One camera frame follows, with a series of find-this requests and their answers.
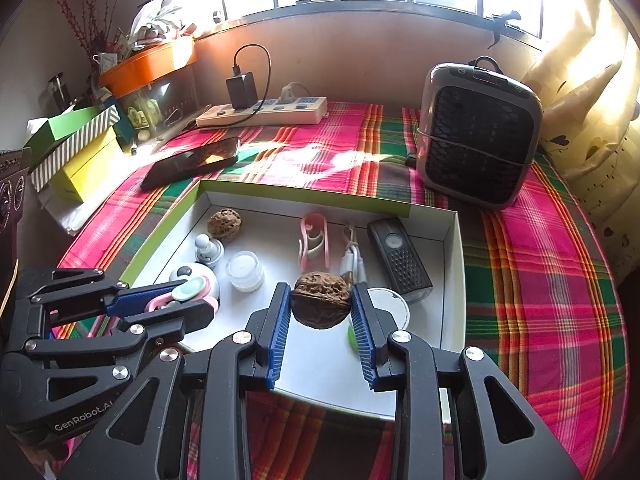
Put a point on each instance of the beige power strip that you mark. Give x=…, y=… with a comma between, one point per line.
x=260, y=114

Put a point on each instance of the glass cup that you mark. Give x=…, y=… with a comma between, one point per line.
x=57, y=92

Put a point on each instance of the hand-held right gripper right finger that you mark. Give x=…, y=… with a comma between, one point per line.
x=362, y=335

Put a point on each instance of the orange tray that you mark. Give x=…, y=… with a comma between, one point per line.
x=150, y=65

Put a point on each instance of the brown walnut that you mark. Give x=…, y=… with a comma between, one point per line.
x=320, y=300
x=225, y=225

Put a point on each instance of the red berry twigs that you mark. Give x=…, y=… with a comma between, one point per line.
x=80, y=15

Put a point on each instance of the white panda face gadget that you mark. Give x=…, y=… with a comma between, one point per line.
x=200, y=269

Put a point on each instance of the green striped box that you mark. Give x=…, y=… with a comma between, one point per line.
x=75, y=152

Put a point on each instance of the black charger plug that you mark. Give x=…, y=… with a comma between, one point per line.
x=241, y=90

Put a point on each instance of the black box with round dials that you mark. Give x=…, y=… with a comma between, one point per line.
x=12, y=185

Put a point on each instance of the black smartphone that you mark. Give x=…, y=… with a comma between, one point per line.
x=190, y=162

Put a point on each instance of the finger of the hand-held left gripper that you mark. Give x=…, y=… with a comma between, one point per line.
x=170, y=317
x=135, y=302

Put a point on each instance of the pink plastic clip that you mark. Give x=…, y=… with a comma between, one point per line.
x=325, y=240

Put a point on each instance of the yellow cardboard box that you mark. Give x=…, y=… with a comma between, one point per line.
x=90, y=172

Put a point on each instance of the black window latch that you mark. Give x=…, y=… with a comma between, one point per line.
x=505, y=22

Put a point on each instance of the green container with white lid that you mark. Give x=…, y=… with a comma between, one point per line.
x=390, y=310

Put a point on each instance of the glass tank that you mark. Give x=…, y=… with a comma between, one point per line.
x=160, y=105

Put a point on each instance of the small clear plastic jar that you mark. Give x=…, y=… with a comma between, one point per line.
x=245, y=270

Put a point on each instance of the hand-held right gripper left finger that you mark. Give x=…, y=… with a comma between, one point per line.
x=280, y=335

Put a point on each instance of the small white knob toy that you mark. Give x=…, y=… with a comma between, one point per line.
x=207, y=251

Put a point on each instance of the cream heart print curtain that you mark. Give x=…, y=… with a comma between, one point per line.
x=590, y=110

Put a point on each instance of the white cloth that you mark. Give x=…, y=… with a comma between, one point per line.
x=65, y=210

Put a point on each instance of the green and white cardboard box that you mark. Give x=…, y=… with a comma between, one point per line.
x=325, y=370

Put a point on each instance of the grey portable heater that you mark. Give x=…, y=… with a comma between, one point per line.
x=480, y=135

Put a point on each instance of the pile of bags and plants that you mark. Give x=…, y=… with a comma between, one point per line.
x=150, y=20

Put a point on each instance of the plaid tablecloth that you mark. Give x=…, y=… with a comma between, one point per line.
x=525, y=285

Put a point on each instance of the pink clip with green pad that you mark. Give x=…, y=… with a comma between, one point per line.
x=192, y=288

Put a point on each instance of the black rectangular light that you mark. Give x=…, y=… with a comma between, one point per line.
x=400, y=260

